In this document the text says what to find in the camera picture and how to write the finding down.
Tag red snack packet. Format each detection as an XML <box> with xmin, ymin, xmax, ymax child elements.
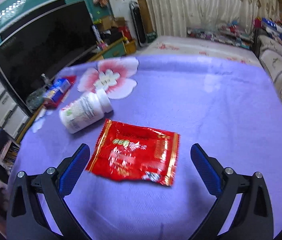
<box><xmin>86</xmin><ymin>119</ymin><xmax>180</xmax><ymax>186</ymax></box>

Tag red flat box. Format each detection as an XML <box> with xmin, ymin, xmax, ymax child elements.
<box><xmin>43</xmin><ymin>75</ymin><xmax>76</xmax><ymax>108</ymax></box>

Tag glass ashtray bowl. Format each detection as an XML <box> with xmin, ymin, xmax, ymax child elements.
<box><xmin>25</xmin><ymin>87</ymin><xmax>46</xmax><ymax>111</ymax></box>

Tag white pill bottle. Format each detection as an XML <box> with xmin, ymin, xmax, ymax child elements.
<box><xmin>59</xmin><ymin>88</ymin><xmax>113</xmax><ymax>134</ymax></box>

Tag white drawer unit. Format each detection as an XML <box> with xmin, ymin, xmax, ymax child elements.
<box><xmin>0</xmin><ymin>80</ymin><xmax>30</xmax><ymax>141</ymax></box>

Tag blue snack box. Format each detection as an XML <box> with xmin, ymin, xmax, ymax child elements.
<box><xmin>43</xmin><ymin>78</ymin><xmax>72</xmax><ymax>103</ymax></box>

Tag clear water bottle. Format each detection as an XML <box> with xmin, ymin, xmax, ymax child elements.
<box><xmin>41</xmin><ymin>73</ymin><xmax>52</xmax><ymax>88</ymax></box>

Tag large black television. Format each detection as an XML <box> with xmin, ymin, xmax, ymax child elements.
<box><xmin>0</xmin><ymin>1</ymin><xmax>97</xmax><ymax>101</ymax></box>

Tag low glass coffee table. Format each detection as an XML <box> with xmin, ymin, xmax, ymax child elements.
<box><xmin>187</xmin><ymin>21</ymin><xmax>253</xmax><ymax>50</ymax></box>

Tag cream curtains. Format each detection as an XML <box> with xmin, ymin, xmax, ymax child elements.
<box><xmin>145</xmin><ymin>0</ymin><xmax>279</xmax><ymax>37</ymax></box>

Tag black tower fan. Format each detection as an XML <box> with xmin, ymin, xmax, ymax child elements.
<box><xmin>129</xmin><ymin>1</ymin><xmax>147</xmax><ymax>47</ymax></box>

